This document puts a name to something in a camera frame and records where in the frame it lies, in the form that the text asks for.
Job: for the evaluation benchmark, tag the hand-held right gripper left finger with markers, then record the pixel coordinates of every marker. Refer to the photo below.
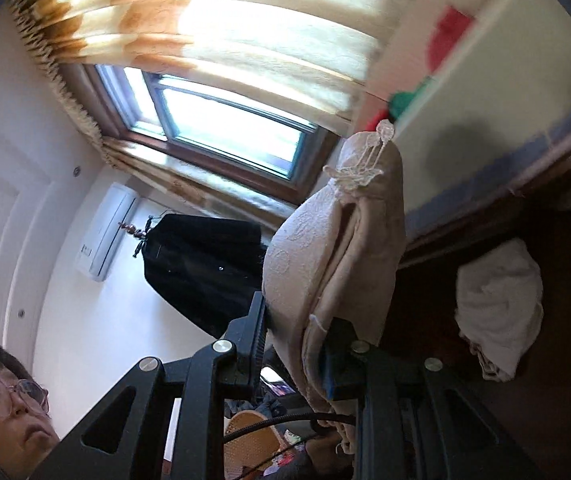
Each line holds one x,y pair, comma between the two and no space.
250,350

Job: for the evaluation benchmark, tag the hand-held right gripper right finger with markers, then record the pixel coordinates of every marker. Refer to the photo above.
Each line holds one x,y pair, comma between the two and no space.
330,380

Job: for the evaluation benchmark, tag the white underwear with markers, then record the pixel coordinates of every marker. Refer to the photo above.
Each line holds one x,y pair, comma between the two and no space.
500,300

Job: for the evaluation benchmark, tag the wooden drawer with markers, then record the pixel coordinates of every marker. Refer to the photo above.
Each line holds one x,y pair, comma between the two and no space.
565,360

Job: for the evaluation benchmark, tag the green black striped underwear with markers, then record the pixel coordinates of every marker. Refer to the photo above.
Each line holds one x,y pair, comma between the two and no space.
405,100

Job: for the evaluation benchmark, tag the white cardboard box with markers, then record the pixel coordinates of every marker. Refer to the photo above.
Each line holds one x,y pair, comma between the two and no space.
515,85

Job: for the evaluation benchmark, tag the dark red underwear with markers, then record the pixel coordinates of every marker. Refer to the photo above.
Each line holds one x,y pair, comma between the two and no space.
448,35

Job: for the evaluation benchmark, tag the dark hanging coat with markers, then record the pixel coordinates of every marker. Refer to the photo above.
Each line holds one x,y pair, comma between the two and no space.
200,270

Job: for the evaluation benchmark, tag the tan woven basket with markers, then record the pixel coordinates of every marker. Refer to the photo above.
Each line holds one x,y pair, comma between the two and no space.
250,445

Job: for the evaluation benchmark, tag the beige side curtain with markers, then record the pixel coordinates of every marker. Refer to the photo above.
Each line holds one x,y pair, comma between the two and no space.
190,185

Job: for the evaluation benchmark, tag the white air conditioner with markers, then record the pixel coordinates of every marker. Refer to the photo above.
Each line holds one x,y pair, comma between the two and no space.
107,235

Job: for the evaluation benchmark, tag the eyeglasses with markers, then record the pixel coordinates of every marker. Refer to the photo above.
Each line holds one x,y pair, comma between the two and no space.
25,391

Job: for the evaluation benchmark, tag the brown framed window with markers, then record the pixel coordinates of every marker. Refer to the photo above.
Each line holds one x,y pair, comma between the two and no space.
230,120

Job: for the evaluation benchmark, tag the person's head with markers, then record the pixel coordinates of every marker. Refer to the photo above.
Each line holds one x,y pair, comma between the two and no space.
10,430

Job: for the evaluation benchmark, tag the cream patterned curtain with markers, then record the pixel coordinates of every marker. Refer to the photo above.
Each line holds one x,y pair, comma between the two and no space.
215,20

